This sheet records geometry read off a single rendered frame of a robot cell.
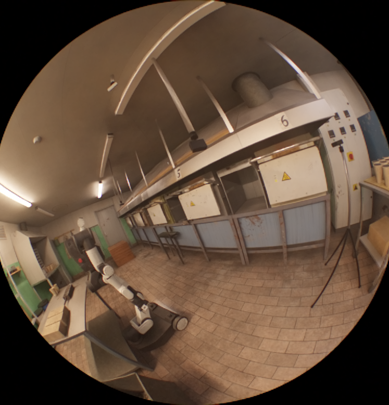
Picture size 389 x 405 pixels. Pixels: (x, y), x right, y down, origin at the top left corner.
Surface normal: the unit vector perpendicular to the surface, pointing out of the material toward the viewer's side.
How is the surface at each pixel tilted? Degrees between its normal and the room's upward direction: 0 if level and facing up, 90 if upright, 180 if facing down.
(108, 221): 90
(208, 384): 0
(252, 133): 80
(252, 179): 90
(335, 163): 90
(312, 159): 90
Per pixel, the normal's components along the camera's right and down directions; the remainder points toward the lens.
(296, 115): -0.68, 0.15
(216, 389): -0.37, -0.92
